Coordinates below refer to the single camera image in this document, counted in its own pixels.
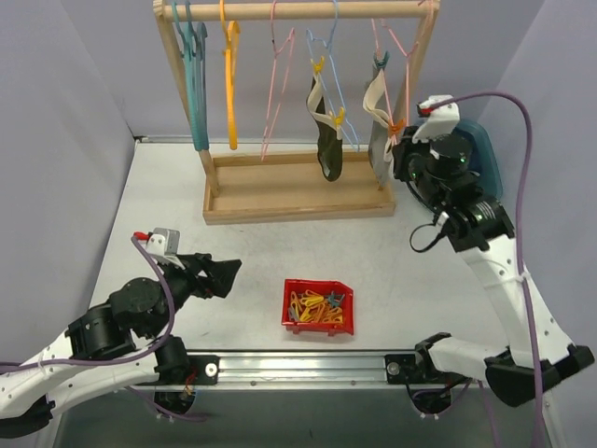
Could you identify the dark olive underwear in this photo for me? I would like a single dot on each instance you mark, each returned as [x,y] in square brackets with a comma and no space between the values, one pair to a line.
[329,140]

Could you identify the teal plastic basin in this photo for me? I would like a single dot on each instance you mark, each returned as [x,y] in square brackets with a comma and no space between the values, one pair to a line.
[485,177]

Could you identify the pile of coloured clips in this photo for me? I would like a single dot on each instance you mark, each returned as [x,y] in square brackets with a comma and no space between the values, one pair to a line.
[311,307]

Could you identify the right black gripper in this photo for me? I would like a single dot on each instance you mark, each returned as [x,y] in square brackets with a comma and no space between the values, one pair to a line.
[403,156]

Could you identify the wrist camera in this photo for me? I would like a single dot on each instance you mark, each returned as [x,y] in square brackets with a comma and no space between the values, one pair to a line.
[161,243]
[441,115]

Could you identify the grey underwear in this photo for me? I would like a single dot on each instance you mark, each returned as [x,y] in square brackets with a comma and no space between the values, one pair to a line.
[379,144]

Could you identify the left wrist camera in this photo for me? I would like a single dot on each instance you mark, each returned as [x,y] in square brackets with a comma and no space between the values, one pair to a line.
[161,243]

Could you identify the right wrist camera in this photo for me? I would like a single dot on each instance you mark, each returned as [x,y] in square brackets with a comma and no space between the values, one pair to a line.
[441,115]

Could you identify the red plastic bin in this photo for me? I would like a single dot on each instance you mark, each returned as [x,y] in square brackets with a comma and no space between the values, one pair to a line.
[323,287]

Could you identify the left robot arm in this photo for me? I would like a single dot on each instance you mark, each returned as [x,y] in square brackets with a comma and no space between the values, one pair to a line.
[124,341]

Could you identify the orange plastic hanger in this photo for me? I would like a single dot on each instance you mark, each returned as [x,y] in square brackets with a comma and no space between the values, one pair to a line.
[231,31]

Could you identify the pink wire hanger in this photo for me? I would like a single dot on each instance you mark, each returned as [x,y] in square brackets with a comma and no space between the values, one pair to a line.
[411,56]
[282,56]

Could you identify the lower yellow clip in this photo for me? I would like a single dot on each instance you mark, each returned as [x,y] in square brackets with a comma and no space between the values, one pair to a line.
[337,119]

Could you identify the wooden hanger rack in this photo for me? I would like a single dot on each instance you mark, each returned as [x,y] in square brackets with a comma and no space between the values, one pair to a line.
[241,188]

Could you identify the orange clip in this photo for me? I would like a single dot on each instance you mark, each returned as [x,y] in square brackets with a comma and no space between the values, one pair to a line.
[394,130]

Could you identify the yellow clip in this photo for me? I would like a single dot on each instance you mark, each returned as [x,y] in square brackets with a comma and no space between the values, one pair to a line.
[318,65]
[337,119]

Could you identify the light blue wire hanger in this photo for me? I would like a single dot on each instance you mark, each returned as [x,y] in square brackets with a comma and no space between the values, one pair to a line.
[317,47]

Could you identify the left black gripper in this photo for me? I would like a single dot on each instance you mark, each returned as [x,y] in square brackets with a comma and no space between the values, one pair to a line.
[201,272]

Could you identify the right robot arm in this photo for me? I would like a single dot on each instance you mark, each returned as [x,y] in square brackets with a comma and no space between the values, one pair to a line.
[479,230]

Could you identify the teal clip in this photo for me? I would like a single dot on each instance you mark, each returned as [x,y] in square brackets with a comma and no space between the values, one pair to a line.
[380,62]

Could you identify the teal plastic hanger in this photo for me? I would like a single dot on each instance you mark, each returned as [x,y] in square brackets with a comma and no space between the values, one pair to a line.
[192,93]

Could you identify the upper yellow clip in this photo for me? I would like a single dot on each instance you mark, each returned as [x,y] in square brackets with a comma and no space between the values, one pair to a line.
[318,65]

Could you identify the aluminium rail base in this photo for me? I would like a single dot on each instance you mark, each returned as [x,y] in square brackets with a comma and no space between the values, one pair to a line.
[298,368]

